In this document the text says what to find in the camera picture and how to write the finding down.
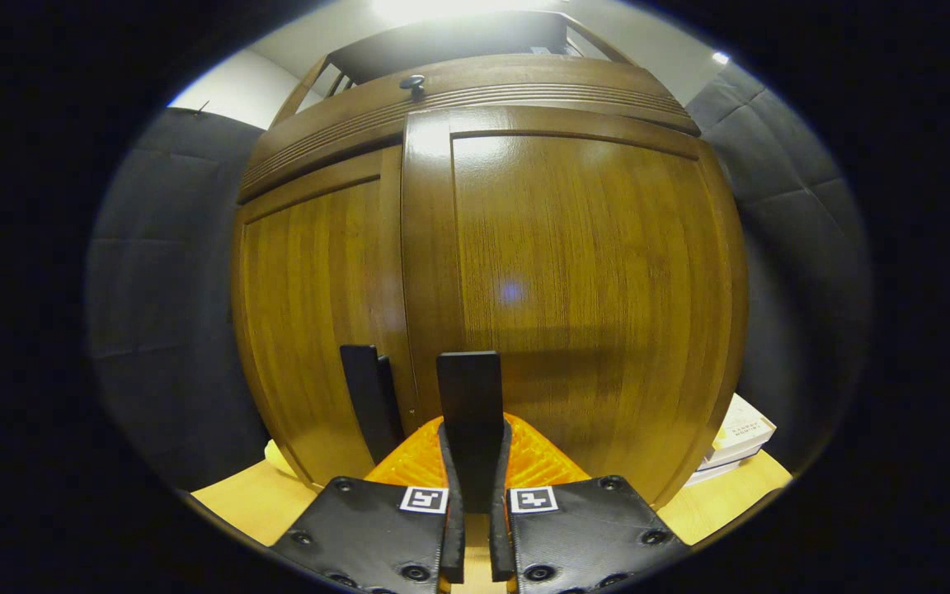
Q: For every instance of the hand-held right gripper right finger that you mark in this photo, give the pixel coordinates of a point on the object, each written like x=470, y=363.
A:
x=498, y=536

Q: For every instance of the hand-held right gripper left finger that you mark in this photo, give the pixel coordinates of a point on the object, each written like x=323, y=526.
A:
x=452, y=528

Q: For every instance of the wooden cabinet door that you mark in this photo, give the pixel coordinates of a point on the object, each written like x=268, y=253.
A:
x=318, y=313
x=590, y=289

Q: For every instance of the wooden double-door shoe cabinet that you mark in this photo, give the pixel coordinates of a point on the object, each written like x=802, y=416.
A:
x=458, y=45

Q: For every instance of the yellow soft object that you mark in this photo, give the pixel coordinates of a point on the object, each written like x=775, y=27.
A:
x=279, y=458

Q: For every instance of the white cover book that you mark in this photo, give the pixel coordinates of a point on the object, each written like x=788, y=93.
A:
x=743, y=429

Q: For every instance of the black backdrop cloth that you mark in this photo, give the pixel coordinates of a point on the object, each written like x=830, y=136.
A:
x=162, y=289

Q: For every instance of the black drawer knob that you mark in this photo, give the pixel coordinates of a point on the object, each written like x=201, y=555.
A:
x=412, y=83

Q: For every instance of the small ceiling light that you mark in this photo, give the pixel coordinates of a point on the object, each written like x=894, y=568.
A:
x=720, y=58

